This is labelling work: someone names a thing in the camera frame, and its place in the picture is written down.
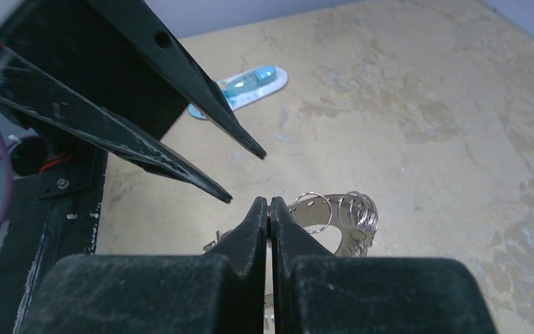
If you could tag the silver disc with keyrings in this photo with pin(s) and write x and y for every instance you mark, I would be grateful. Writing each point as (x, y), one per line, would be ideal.
(354, 214)

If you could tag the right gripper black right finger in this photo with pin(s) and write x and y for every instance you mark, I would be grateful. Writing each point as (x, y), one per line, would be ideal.
(318, 292)

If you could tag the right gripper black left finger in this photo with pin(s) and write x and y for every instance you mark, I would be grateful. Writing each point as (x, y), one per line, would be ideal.
(221, 291)

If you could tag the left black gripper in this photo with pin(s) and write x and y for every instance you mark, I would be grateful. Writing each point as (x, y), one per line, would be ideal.
(67, 71)

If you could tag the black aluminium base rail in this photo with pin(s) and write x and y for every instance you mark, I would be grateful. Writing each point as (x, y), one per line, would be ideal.
(54, 212)

